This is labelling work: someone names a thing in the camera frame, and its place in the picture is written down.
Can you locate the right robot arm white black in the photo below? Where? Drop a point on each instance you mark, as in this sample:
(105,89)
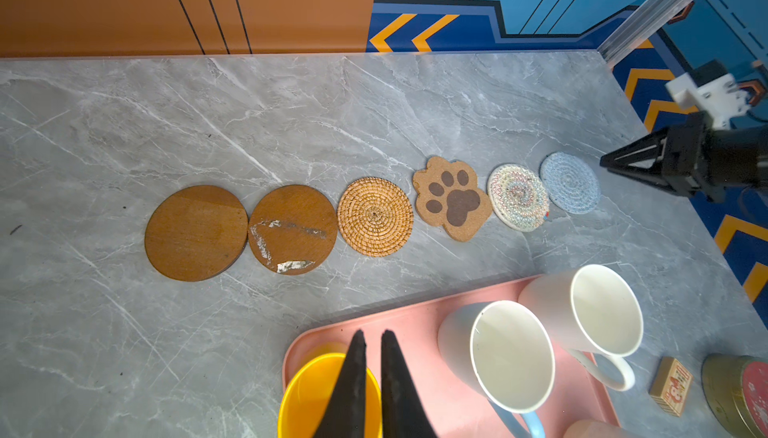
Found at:
(739,158)

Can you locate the pink tray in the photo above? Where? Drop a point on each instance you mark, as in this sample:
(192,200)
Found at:
(453,408)

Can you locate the plain brown wooden coaster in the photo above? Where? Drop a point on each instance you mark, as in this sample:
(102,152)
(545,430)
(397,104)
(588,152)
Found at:
(196,233)

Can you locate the white mug blue handle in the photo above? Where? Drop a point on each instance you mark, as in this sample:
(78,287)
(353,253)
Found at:
(502,351)

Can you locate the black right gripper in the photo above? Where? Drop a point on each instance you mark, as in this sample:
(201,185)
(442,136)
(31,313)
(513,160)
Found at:
(675,159)

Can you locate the rattan woven round coaster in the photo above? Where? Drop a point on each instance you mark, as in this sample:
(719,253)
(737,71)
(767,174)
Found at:
(375,217)

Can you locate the aluminium frame post right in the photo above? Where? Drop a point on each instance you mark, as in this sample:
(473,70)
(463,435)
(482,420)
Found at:
(646,20)

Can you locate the light blue woven coaster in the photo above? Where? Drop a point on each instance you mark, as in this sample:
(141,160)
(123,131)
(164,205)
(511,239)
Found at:
(570,182)

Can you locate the red round tin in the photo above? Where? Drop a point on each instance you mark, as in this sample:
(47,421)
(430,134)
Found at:
(735,388)

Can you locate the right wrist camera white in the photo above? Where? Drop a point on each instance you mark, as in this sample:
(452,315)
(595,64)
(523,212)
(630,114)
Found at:
(711,89)

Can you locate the cork paw print coaster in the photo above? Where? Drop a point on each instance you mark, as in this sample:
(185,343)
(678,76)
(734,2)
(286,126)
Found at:
(448,196)

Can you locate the small wooden block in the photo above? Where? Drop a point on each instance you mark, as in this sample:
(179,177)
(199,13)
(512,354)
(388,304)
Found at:
(671,386)

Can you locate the yellow mug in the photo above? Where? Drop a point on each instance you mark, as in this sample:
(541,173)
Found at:
(310,374)

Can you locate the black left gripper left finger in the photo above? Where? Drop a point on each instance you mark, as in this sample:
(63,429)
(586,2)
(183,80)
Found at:
(345,414)

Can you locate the white mug front right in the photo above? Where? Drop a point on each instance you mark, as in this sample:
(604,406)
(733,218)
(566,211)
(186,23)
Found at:
(596,429)

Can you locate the glossy brown wooden coaster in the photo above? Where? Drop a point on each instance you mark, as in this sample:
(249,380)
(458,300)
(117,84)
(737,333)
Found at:
(293,229)

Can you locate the multicolour woven round coaster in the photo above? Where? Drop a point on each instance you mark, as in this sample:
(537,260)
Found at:
(518,197)

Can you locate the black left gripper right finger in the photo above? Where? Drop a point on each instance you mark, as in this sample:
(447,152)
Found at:
(402,412)

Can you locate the white mug back right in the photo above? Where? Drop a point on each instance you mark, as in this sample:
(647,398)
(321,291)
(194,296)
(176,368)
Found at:
(594,316)

